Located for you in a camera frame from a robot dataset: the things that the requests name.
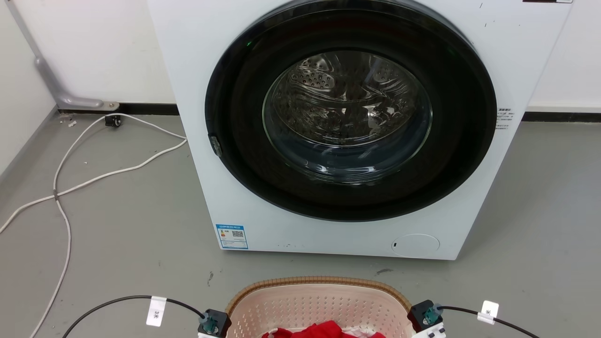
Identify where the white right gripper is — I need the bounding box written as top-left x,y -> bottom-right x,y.
412,324 -> 447,338

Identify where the beige perforated laundry basket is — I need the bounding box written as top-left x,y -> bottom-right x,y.
225,276 -> 414,338

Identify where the round white filter cover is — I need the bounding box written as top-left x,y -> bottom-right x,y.
391,233 -> 441,258

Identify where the blue energy label sticker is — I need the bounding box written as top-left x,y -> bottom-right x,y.
216,224 -> 249,250

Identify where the red garment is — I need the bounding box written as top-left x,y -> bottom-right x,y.
262,321 -> 387,338

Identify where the white front-load washing machine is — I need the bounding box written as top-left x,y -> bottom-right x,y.
147,0 -> 574,261

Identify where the black round washer door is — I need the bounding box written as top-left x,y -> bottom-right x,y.
205,0 -> 497,222

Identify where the small printed text label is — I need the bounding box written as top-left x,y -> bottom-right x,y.
496,108 -> 514,131

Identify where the steel washer drum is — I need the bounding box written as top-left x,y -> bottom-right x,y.
262,50 -> 433,184

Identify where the white cable tag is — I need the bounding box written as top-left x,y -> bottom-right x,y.
146,296 -> 168,328
477,300 -> 500,325

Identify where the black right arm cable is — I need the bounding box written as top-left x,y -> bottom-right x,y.
439,306 -> 541,338

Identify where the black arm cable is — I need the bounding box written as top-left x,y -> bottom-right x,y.
62,295 -> 206,338
439,306 -> 541,338

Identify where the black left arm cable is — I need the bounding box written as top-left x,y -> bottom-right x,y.
62,295 -> 206,338

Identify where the white floor cable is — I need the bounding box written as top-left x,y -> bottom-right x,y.
0,138 -> 188,234
29,113 -> 188,338

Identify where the grey wall pipe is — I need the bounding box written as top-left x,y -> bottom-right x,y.
5,0 -> 120,111

